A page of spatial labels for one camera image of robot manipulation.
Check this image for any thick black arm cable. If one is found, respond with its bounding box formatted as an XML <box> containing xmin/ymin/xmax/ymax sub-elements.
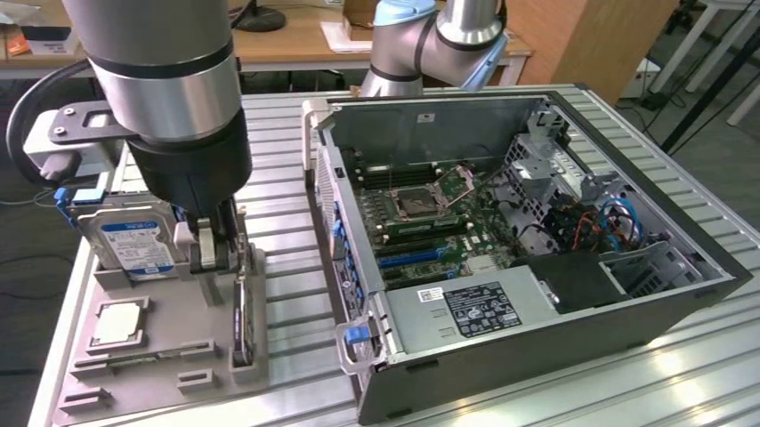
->
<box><xmin>5</xmin><ymin>60</ymin><xmax>96</xmax><ymax>182</ymax></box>

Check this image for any grey floor cable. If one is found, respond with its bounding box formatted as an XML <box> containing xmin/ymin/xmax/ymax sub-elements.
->
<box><xmin>0</xmin><ymin>189</ymin><xmax>59</xmax><ymax>209</ymax></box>

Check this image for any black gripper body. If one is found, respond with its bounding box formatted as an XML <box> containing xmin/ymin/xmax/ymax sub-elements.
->
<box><xmin>127</xmin><ymin>126</ymin><xmax>254</xmax><ymax>220</ymax></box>

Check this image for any black graphics card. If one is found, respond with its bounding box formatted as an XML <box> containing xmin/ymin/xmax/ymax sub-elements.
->
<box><xmin>228</xmin><ymin>205</ymin><xmax>262</xmax><ymax>370</ymax></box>

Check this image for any black expansion slot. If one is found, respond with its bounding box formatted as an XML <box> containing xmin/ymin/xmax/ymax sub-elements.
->
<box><xmin>375</xmin><ymin>239</ymin><xmax>435</xmax><ymax>258</ymax></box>

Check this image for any blue expansion slot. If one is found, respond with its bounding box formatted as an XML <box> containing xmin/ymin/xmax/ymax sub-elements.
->
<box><xmin>378</xmin><ymin>248</ymin><xmax>442</xmax><ymax>269</ymax></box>

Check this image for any silver CPU chip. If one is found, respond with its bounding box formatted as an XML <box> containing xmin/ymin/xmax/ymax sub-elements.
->
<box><xmin>92</xmin><ymin>303</ymin><xmax>144</xmax><ymax>347</ymax></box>

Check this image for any white box with dark top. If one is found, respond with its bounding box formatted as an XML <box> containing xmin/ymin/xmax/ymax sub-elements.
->
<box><xmin>20</xmin><ymin>24</ymin><xmax>82</xmax><ymax>57</ymax></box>

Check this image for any white paper stack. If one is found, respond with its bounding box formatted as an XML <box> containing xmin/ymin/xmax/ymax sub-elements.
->
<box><xmin>319</xmin><ymin>20</ymin><xmax>377</xmax><ymax>54</ymax></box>

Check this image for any brown cardboard box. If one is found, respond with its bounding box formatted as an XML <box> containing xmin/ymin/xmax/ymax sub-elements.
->
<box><xmin>342</xmin><ymin>0</ymin><xmax>381</xmax><ymax>28</ymax></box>

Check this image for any installed green RAM stick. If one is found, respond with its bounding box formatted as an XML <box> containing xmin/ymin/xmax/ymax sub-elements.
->
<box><xmin>385</xmin><ymin>215</ymin><xmax>468</xmax><ymax>238</ymax></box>

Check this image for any hard disk with blue caddy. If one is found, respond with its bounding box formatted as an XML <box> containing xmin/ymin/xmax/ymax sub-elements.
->
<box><xmin>52</xmin><ymin>186</ymin><xmax>190</xmax><ymax>282</ymax></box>

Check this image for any green motherboard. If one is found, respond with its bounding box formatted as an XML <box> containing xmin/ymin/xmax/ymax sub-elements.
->
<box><xmin>349</xmin><ymin>150</ymin><xmax>536</xmax><ymax>291</ymax></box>

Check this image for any CPU socket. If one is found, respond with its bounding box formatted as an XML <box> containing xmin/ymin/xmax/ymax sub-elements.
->
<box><xmin>385</xmin><ymin>185</ymin><xmax>445</xmax><ymax>222</ymax></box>

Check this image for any black open PC case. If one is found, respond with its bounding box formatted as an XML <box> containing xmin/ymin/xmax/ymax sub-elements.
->
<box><xmin>301</xmin><ymin>88</ymin><xmax>755</xmax><ymax>426</ymax></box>

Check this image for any grey parts rack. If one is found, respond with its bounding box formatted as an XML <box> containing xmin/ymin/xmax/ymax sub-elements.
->
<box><xmin>52</xmin><ymin>222</ymin><xmax>273</xmax><ymax>417</ymax></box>

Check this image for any metal socket cover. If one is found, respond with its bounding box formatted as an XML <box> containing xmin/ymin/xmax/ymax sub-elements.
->
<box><xmin>435</xmin><ymin>164</ymin><xmax>480</xmax><ymax>208</ymax></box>

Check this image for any white table frame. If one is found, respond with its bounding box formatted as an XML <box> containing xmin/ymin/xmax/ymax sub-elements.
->
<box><xmin>647</xmin><ymin>0</ymin><xmax>760</xmax><ymax>126</ymax></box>

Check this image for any grey power supply unit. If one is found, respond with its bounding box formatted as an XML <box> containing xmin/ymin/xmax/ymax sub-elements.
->
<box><xmin>385</xmin><ymin>265</ymin><xmax>562</xmax><ymax>353</ymax></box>

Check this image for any black slanted pole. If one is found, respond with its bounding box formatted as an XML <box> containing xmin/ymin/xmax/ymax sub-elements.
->
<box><xmin>660</xmin><ymin>0</ymin><xmax>760</xmax><ymax>155</ymax></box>

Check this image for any wooden cabinet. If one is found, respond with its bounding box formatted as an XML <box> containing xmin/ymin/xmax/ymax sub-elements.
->
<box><xmin>504</xmin><ymin>0</ymin><xmax>680</xmax><ymax>109</ymax></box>

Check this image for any metal drive cage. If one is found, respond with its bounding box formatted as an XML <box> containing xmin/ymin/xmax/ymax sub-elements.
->
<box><xmin>508</xmin><ymin>132</ymin><xmax>596</xmax><ymax>202</ymax></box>

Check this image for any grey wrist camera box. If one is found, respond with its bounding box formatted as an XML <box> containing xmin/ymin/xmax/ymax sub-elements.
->
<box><xmin>23</xmin><ymin>101</ymin><xmax>134</xmax><ymax>180</ymax></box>

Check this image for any grey disk bay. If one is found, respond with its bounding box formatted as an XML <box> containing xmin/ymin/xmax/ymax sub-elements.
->
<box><xmin>597</xmin><ymin>242</ymin><xmax>705</xmax><ymax>300</ymax></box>

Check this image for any blue wire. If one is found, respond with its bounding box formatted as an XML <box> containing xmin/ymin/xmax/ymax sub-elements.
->
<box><xmin>596</xmin><ymin>197</ymin><xmax>647</xmax><ymax>253</ymax></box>

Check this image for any red wire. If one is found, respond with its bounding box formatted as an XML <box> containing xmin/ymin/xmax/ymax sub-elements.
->
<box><xmin>573</xmin><ymin>211</ymin><xmax>596</xmax><ymax>250</ymax></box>

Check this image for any black monitor stand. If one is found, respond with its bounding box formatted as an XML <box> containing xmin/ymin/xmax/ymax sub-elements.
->
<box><xmin>234</xmin><ymin>0</ymin><xmax>287</xmax><ymax>33</ymax></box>

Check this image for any wooden desk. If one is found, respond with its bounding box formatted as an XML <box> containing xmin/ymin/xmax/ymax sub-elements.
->
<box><xmin>0</xmin><ymin>0</ymin><xmax>534</xmax><ymax>82</ymax></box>

